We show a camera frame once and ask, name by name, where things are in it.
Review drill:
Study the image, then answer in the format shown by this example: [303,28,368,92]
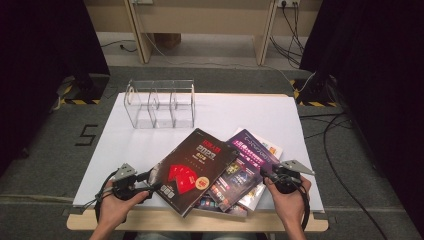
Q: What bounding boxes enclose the thick red-label magazine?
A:
[147,127,240,218]

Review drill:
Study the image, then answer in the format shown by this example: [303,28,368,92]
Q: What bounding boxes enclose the black stand base striped tape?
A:
[289,73,339,108]
[58,73,111,106]

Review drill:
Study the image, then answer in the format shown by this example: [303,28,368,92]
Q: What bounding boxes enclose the beige wooden desk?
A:
[83,0,324,67]

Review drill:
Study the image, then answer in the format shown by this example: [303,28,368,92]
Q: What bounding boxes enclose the white wall socket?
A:
[277,0,302,9]

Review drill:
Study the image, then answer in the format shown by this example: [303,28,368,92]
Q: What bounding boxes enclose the white picture-grid magazine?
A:
[236,127,284,212]

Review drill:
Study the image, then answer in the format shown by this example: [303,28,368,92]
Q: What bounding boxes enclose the person's left hand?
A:
[98,190,151,230]

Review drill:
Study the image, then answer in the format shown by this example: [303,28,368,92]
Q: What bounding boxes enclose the white board sheet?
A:
[72,92,325,213]

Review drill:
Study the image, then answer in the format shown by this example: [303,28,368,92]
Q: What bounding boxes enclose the black cable bundle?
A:
[269,1,306,68]

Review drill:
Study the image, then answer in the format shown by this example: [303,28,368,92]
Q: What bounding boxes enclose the black curtain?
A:
[299,0,424,231]
[0,0,111,176]

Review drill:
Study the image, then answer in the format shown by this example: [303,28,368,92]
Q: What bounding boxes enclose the long black floor cables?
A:
[298,111,389,240]

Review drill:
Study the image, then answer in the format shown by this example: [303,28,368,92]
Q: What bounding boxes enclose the person's right hand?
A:
[264,175,313,227]

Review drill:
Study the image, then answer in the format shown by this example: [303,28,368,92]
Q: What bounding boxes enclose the dark purple magazine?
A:
[194,194,249,219]

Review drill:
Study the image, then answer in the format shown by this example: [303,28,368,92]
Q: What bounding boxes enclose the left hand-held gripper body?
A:
[111,163,154,201]

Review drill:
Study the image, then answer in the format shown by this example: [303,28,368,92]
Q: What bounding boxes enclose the purple magazine with brown back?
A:
[207,128,281,213]

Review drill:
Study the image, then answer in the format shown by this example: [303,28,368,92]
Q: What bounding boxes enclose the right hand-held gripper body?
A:
[269,159,316,195]

